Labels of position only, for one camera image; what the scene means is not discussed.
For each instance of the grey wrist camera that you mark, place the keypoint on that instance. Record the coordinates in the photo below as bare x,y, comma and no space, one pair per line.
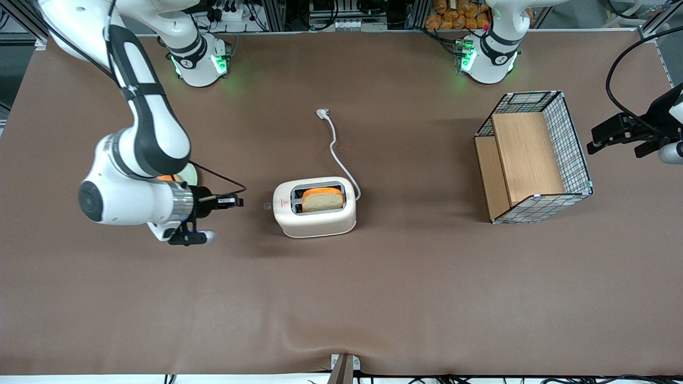
208,236
671,153

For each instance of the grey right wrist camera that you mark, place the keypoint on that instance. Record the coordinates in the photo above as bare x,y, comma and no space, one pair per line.
208,236

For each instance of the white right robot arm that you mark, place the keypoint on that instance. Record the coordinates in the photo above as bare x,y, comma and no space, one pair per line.
155,128

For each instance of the white two-slot toaster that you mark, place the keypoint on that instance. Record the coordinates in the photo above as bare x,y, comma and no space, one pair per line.
315,224

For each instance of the pale green plate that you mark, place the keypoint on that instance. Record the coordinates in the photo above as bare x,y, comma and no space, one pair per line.
191,175

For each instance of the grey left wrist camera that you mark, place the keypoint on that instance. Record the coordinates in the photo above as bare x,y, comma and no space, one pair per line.
671,153

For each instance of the brown table mat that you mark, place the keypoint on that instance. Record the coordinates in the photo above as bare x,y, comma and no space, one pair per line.
341,298

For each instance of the bread slice with orange crust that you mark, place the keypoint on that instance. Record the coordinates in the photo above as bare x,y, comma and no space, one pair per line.
322,201

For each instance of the bag of orange buns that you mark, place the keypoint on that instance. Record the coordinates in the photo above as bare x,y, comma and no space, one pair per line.
453,16

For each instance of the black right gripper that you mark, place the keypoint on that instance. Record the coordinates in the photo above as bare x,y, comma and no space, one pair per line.
201,204

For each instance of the wooden shelf insert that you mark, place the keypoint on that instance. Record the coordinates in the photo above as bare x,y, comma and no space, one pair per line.
525,154

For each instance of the aluminium frame post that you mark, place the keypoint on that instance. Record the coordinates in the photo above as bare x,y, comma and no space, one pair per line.
659,18
21,21

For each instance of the white power strip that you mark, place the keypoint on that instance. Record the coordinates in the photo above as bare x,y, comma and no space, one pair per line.
347,25

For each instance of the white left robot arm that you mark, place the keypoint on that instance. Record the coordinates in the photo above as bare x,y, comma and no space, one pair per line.
493,58

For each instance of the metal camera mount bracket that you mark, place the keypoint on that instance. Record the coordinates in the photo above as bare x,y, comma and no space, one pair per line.
344,369

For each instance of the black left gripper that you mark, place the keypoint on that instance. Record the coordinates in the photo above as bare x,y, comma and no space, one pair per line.
652,121

